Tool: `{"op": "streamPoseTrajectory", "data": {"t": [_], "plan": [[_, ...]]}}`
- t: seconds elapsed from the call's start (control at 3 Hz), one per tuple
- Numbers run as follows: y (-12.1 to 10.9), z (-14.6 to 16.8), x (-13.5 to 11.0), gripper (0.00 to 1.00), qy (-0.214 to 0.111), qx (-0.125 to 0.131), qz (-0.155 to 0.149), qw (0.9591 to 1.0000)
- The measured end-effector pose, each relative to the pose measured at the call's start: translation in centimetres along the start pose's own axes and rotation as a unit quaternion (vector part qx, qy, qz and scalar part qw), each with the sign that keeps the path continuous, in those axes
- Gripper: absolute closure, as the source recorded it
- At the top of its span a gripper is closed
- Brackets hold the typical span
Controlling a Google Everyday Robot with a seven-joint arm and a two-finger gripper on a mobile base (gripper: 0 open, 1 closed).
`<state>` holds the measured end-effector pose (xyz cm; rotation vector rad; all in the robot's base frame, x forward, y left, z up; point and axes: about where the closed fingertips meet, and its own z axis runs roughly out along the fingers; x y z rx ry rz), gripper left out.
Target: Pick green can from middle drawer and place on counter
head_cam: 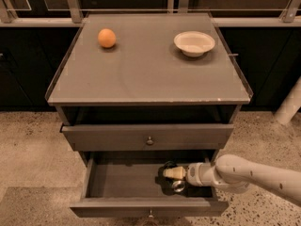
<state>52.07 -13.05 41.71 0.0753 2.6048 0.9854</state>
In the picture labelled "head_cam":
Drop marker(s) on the grey upper drawer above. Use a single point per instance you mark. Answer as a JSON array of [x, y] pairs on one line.
[[147, 137]]

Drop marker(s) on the orange fruit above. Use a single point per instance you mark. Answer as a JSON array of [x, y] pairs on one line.
[[106, 38]]

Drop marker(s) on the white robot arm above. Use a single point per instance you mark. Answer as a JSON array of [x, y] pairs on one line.
[[263, 151]]

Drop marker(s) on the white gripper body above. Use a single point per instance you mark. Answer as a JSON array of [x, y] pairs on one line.
[[193, 174]]

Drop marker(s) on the white bowl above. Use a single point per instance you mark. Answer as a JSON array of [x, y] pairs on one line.
[[194, 43]]

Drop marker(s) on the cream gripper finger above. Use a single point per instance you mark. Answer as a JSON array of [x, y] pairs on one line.
[[177, 173]]

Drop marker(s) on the grey drawer cabinet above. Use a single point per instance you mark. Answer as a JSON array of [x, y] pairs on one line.
[[144, 78]]

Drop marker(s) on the grey open lower drawer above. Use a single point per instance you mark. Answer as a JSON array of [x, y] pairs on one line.
[[131, 184]]

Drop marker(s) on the metal window railing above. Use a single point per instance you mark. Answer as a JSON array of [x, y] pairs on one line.
[[224, 13]]

